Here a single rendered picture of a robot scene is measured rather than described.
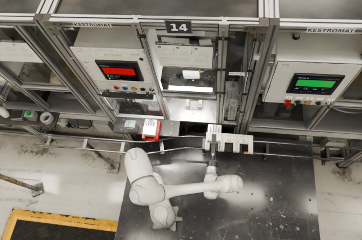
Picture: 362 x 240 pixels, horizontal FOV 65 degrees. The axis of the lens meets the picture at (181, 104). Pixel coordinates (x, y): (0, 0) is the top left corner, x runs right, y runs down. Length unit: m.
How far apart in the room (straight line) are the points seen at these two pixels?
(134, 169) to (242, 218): 1.07
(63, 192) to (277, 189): 2.19
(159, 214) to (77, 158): 1.63
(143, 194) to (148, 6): 0.94
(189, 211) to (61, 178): 1.65
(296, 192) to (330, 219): 0.83
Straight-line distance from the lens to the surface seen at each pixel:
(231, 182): 1.85
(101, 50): 1.64
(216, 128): 2.09
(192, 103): 2.37
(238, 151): 2.25
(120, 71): 1.73
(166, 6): 1.47
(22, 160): 3.80
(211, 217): 2.35
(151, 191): 1.58
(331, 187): 3.30
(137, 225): 2.42
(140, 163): 1.60
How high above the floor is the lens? 3.02
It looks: 62 degrees down
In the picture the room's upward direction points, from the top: 12 degrees counter-clockwise
